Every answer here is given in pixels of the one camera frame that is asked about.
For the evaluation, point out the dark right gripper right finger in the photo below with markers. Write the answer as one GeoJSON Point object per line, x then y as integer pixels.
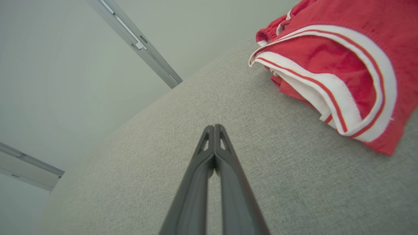
{"type": "Point", "coordinates": [238, 202]}

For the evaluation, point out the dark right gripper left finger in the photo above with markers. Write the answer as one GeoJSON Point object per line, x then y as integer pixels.
{"type": "Point", "coordinates": [191, 202]}

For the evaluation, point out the red shirt white sleeves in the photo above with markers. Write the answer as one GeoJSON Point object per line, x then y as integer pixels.
{"type": "Point", "coordinates": [343, 62]}

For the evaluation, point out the grey fabric sofa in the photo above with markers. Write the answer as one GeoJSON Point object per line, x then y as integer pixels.
{"type": "Point", "coordinates": [310, 182]}

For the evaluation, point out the grey aluminium rail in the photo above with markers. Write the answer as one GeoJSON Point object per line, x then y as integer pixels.
{"type": "Point", "coordinates": [29, 169]}

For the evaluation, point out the grey metal post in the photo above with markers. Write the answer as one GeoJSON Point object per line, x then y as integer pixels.
{"type": "Point", "coordinates": [140, 42]}

